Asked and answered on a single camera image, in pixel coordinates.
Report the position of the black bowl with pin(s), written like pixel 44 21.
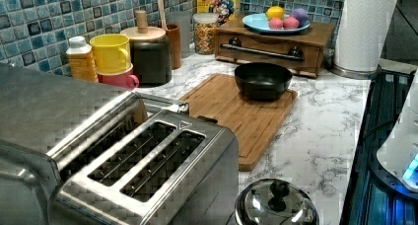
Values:
pixel 262 81

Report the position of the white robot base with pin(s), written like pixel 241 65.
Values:
pixel 393 120

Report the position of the bamboo cutting board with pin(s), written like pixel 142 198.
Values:
pixel 254 123

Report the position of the brown wooden utensil holder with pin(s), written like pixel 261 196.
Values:
pixel 173 34

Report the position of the dark canister with wooden lid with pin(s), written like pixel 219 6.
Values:
pixel 150 54

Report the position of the cereal jar with white lid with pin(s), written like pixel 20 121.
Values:
pixel 205 25

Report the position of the pink mug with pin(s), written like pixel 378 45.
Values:
pixel 124 79

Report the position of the frosted translucent cup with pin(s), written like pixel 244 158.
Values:
pixel 183 20

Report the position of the light blue plate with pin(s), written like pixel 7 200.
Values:
pixel 260 23

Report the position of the yellow cereal box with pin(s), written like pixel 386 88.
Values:
pixel 226 10

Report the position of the left toy strawberry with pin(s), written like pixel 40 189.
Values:
pixel 275 24

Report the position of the toy strawberry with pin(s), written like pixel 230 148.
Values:
pixel 275 24
pixel 290 23

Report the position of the wooden drawer box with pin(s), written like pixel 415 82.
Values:
pixel 303 52

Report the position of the yellow mug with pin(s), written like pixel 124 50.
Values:
pixel 111 53

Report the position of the steel pot lid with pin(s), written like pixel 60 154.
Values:
pixel 274 202

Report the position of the yellow toy lemon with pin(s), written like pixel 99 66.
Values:
pixel 275 12

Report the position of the right toy strawberry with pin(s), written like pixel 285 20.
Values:
pixel 290 23

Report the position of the purple toy fruit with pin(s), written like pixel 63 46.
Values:
pixel 301 15

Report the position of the orange bottle with white cap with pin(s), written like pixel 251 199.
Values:
pixel 81 59

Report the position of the stainless steel toaster oven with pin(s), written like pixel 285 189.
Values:
pixel 52 127

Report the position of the white paper towel roll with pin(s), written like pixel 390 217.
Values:
pixel 360 39

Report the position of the wooden utensil handle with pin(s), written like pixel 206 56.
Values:
pixel 162 14

